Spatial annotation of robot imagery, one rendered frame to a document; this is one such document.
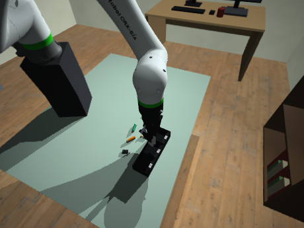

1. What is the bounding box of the black rack of labelled bins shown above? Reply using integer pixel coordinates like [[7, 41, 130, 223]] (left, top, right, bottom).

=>
[[132, 127, 171, 177]]

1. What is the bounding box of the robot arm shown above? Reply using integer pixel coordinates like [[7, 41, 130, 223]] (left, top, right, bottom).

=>
[[0, 0, 168, 118]]

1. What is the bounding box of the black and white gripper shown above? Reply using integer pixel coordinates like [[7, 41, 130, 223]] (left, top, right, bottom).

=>
[[139, 114, 163, 147]]

